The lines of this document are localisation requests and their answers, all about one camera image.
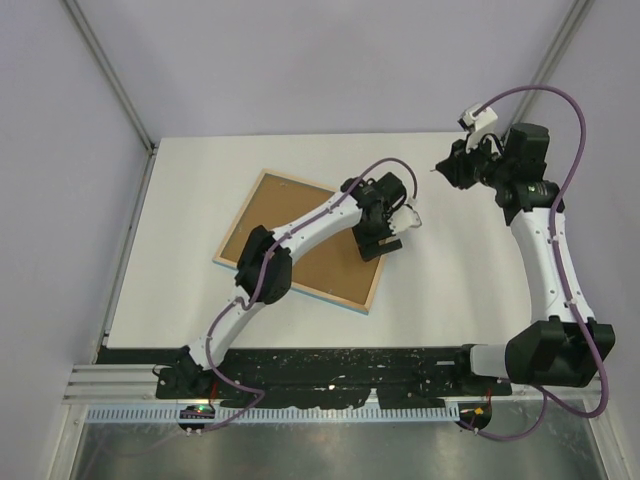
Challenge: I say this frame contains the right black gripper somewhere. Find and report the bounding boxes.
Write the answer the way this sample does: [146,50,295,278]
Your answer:
[436,130,513,190]

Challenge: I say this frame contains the blue picture frame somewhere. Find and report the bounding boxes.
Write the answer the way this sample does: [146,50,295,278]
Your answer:
[212,167,392,317]

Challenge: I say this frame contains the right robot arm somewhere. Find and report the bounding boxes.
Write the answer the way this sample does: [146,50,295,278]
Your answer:
[436,123,615,394]

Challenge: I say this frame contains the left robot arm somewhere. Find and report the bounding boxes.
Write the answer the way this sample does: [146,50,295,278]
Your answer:
[165,173,422,398]

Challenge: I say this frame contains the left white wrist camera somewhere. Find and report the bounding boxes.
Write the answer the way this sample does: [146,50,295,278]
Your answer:
[389,198,422,235]

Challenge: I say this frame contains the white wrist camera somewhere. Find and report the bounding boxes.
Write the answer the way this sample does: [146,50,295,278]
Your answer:
[389,198,422,235]
[458,104,498,153]

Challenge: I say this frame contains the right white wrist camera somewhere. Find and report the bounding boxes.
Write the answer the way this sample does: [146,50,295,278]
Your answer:
[458,104,498,153]

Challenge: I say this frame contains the right aluminium post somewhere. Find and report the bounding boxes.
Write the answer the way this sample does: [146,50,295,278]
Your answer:
[498,0,595,138]

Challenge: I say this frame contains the aluminium post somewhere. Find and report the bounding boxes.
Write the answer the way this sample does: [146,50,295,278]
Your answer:
[498,0,595,138]
[58,0,159,156]

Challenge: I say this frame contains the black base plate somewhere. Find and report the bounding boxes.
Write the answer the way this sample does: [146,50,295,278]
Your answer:
[97,347,512,410]

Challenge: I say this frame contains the perforated cable duct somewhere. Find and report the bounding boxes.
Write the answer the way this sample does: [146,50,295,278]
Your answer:
[85,403,460,424]

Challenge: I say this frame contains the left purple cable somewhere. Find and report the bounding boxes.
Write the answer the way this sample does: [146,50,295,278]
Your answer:
[199,157,421,434]

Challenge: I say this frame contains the aluminium rail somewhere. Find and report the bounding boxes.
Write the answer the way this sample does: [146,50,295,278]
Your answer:
[63,357,612,404]

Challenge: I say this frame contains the left aluminium post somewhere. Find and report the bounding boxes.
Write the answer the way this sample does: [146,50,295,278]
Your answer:
[58,0,159,156]

